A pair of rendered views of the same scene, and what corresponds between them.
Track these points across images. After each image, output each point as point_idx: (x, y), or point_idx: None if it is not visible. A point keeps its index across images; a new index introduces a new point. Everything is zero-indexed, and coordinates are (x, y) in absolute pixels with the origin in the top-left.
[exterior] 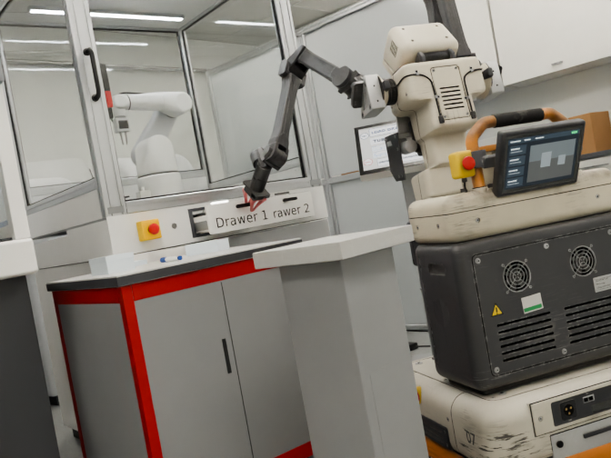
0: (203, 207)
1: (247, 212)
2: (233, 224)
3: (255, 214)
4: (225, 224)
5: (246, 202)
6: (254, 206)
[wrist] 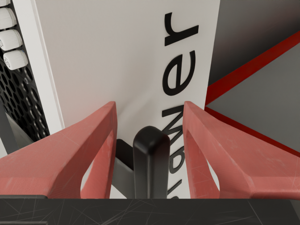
0: (10, 152)
1: (147, 95)
2: (183, 159)
3: (166, 25)
4: (175, 190)
5: (113, 156)
6: (119, 43)
